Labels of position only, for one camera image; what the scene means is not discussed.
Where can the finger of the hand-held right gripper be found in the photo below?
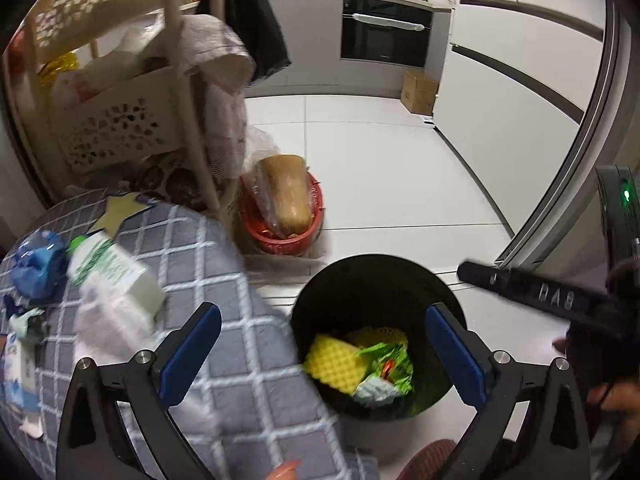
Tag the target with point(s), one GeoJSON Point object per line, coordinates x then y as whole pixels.
{"type": "Point", "coordinates": [492, 280]}

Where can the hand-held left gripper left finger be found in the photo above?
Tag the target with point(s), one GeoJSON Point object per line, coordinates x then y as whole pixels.
{"type": "Point", "coordinates": [192, 350]}

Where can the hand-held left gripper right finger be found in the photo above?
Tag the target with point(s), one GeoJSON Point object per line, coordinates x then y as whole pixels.
{"type": "Point", "coordinates": [455, 355]}

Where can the yellow foam fruit net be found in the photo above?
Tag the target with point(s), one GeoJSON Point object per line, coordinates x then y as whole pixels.
{"type": "Point", "coordinates": [380, 335]}

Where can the yellow ridged sponge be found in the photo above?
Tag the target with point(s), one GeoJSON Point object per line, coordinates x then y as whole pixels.
{"type": "Point", "coordinates": [330, 360]}

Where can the black trash bin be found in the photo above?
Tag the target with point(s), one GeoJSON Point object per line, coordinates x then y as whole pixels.
{"type": "Point", "coordinates": [350, 285]}

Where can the person's right hand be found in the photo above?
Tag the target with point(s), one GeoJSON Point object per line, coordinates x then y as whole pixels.
{"type": "Point", "coordinates": [617, 405]}

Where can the grey checkered star tablecloth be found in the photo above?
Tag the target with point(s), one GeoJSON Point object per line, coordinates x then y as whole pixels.
{"type": "Point", "coordinates": [240, 385]}

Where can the small white paper towel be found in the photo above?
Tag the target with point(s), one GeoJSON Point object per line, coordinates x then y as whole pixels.
{"type": "Point", "coordinates": [100, 327]}

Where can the white bottle green label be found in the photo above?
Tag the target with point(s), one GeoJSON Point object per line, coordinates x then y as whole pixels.
{"type": "Point", "coordinates": [115, 280]}

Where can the red plastic basket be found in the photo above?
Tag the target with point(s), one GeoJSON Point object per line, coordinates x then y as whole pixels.
{"type": "Point", "coordinates": [285, 246]}

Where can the pale green crumpled wrapper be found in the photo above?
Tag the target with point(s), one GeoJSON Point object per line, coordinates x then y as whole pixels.
{"type": "Point", "coordinates": [27, 326]}

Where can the white blue tissue packet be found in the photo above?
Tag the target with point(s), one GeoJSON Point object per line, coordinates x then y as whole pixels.
{"type": "Point", "coordinates": [20, 380]}

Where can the blue plastic bag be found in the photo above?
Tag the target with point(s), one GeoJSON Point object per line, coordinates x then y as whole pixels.
{"type": "Point", "coordinates": [35, 270]}

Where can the tan gourd in clear bag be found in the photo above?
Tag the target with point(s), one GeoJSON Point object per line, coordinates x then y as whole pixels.
{"type": "Point", "coordinates": [285, 195]}

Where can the white refrigerator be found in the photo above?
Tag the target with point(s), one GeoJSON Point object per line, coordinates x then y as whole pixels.
{"type": "Point", "coordinates": [510, 85]}

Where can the cardboard box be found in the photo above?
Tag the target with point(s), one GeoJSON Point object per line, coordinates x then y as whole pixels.
{"type": "Point", "coordinates": [419, 92]}

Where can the beige plastic storage rack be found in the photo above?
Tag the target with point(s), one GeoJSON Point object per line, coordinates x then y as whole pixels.
{"type": "Point", "coordinates": [115, 125]}

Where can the black built-in oven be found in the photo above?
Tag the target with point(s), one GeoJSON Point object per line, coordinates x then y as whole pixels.
{"type": "Point", "coordinates": [385, 30]}

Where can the white plastic bags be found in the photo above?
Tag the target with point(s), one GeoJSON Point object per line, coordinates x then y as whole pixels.
{"type": "Point", "coordinates": [110, 67]}

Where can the beige towel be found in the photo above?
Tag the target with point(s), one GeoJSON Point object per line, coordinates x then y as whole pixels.
{"type": "Point", "coordinates": [220, 50]}

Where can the white kitchen counter cabinet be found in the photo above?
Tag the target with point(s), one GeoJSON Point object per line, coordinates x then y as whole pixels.
{"type": "Point", "coordinates": [310, 35]}

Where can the clear bag of yellow contents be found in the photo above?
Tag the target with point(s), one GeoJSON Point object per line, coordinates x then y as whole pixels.
{"type": "Point", "coordinates": [62, 65]}

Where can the black hanging cloth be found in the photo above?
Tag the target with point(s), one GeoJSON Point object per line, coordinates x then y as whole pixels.
{"type": "Point", "coordinates": [255, 25]}

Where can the silver sliding door frame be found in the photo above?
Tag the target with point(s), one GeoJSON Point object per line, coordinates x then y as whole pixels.
{"type": "Point", "coordinates": [570, 160]}

